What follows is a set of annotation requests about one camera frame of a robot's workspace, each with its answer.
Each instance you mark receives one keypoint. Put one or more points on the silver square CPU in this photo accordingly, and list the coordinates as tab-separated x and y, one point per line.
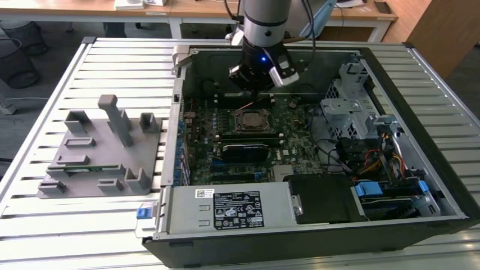
252	119

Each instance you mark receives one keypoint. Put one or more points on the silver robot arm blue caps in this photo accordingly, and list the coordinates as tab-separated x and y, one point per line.
263	22

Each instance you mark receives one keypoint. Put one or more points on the CPU socket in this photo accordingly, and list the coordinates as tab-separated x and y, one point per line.
236	130

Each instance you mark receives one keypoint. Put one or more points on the black RAM slot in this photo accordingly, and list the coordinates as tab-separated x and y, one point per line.
224	98
224	104
247	143
247	137

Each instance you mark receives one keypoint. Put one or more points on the green motherboard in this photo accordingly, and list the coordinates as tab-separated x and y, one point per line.
296	140

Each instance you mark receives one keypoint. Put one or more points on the metal disk bay cage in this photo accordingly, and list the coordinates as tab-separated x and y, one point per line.
339	108

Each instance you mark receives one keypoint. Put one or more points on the black graphics card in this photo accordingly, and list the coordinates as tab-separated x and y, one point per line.
243	154

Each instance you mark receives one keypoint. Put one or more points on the silver chipset heatsink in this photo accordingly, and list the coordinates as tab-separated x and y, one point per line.
283	172

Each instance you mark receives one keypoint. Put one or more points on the black expansion slot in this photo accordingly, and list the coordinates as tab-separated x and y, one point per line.
236	177

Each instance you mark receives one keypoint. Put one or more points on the small white box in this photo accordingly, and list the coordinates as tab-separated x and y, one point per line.
155	2

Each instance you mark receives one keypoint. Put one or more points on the black phone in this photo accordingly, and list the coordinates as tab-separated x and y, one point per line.
383	7

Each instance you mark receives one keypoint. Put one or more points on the grey plastic part rack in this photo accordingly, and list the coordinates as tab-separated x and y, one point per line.
104	152

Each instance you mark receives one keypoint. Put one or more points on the black plastic shroud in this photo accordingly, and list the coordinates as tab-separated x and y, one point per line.
326	199

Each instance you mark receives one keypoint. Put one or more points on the blue disk carrier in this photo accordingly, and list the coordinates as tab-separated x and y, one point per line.
370	189

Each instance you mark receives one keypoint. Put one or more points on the silver power supply unit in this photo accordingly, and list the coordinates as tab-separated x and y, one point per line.
180	211

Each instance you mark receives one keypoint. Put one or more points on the green RAM stick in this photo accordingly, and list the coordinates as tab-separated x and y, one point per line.
95	169

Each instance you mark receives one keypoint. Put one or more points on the wooden cabinet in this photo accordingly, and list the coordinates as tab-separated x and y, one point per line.
443	28

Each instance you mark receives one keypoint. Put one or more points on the blue case latch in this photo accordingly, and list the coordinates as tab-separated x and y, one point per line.
146	213

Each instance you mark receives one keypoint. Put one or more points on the black mesh waste bin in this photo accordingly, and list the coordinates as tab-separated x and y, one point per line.
32	36
19	70

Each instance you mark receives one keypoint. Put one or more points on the blue plastic clip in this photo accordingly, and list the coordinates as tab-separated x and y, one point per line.
423	188

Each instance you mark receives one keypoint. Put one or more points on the black PC case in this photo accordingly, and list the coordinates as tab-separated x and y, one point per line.
300	247

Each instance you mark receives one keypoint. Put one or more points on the grey metal stand foot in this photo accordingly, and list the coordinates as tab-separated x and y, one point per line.
8	108

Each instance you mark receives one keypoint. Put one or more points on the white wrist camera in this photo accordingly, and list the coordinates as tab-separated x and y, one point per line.
284	77

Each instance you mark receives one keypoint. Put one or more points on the grey plastic bracket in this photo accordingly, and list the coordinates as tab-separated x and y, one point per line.
383	120

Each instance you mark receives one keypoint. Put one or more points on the wooden desk white frame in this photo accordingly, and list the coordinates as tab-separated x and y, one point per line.
75	7

